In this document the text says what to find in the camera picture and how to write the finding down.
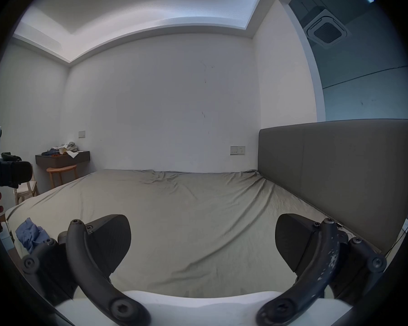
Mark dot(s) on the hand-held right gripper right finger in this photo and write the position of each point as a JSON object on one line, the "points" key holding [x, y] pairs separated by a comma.
{"points": [[318, 260]]}

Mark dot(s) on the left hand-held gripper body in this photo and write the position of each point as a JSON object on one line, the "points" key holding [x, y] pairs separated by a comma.
{"points": [[6, 173]]}

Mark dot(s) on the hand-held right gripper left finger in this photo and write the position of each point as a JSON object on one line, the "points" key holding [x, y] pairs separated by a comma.
{"points": [[88, 260]]}

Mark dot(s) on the light wooden chair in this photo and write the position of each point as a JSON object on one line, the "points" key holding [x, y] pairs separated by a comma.
{"points": [[25, 190]]}

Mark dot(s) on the round wooden stool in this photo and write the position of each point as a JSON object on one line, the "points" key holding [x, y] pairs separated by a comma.
{"points": [[62, 173]]}

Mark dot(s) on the blue garment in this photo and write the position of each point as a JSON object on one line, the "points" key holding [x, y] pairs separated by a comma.
{"points": [[30, 234]]}

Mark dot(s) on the grey padded headboard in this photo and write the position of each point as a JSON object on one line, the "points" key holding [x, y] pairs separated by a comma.
{"points": [[343, 168]]}

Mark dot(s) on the bed with beige sheet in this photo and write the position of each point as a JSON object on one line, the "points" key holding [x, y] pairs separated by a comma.
{"points": [[190, 222]]}

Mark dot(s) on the dark wall-mounted shelf with clutter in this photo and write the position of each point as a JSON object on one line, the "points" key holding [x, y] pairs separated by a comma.
{"points": [[63, 155]]}

